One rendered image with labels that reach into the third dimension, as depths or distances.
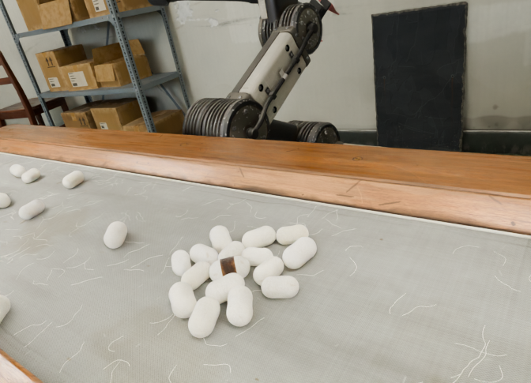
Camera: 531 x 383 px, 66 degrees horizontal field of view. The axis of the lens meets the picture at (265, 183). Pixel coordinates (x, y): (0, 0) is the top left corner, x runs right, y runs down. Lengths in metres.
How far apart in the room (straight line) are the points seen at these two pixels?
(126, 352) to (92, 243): 0.20
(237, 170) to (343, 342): 0.30
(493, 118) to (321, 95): 0.92
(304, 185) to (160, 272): 0.19
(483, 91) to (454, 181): 1.90
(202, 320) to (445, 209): 0.25
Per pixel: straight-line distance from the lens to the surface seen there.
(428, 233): 0.41
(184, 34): 2.97
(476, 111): 2.37
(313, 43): 0.97
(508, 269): 0.38
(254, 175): 0.53
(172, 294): 0.36
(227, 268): 0.36
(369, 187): 0.45
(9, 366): 0.36
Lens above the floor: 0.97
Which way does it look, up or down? 25 degrees down
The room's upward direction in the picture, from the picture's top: 11 degrees counter-clockwise
